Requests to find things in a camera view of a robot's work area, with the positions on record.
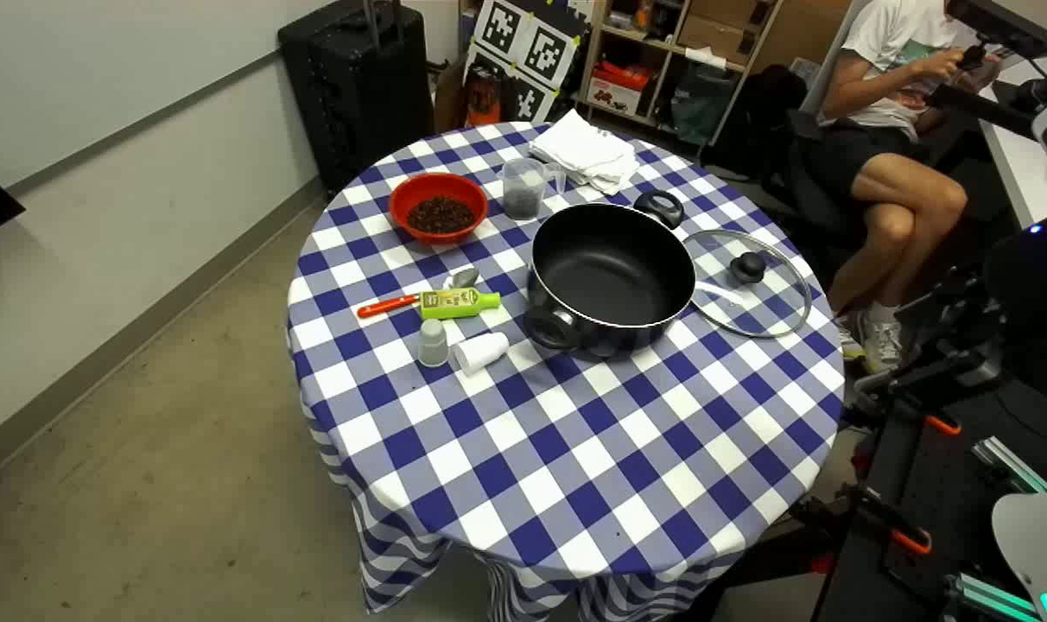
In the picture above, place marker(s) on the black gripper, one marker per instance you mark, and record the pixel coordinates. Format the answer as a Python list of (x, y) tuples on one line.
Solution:
[(1036, 289)]

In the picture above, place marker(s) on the glass pot lid black knob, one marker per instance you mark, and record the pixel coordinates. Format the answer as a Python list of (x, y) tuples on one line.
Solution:
[(753, 267)]

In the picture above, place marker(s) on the grey rounded robot base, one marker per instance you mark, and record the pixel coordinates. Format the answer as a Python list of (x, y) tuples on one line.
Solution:
[(1041, 539)]

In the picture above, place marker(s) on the black cooking pot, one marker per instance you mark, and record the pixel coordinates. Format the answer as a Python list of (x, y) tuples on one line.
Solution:
[(609, 279)]

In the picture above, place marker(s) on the black clamp orange tip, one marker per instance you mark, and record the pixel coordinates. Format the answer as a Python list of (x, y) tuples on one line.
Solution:
[(930, 420), (896, 524)]

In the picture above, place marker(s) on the seated person white shirt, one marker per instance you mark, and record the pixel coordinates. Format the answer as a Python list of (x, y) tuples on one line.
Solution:
[(889, 185)]

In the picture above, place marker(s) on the black robot platform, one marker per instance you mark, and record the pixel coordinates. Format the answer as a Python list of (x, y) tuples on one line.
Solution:
[(949, 495)]

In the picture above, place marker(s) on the black monitor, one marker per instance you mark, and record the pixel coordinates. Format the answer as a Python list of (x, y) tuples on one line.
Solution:
[(1006, 26)]

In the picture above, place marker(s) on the black office chair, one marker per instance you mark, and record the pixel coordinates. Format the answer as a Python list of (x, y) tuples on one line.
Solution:
[(770, 126)]

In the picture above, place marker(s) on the wooden storage shelf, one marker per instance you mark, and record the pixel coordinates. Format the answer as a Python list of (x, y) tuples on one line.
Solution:
[(662, 58)]

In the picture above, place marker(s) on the orange storage box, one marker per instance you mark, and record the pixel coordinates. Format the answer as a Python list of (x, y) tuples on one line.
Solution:
[(625, 89)]

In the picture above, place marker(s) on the white folded towel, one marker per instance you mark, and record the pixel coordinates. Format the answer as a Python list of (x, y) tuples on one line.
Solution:
[(586, 149)]

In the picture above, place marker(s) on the blue white checkered tablecloth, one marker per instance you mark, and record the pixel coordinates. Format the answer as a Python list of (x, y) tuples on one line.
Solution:
[(570, 462)]

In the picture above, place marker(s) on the green white small bottle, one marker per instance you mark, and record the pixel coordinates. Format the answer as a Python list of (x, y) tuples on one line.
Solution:
[(482, 349)]

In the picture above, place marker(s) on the black white marker tag board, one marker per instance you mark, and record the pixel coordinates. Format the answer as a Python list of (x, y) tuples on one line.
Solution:
[(526, 38)]

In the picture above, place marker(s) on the red bowl with beans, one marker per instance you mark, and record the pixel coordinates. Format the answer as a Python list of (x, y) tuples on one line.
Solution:
[(439, 208)]

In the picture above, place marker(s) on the large black equipment case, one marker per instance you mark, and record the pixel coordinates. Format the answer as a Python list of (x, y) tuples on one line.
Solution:
[(354, 89)]

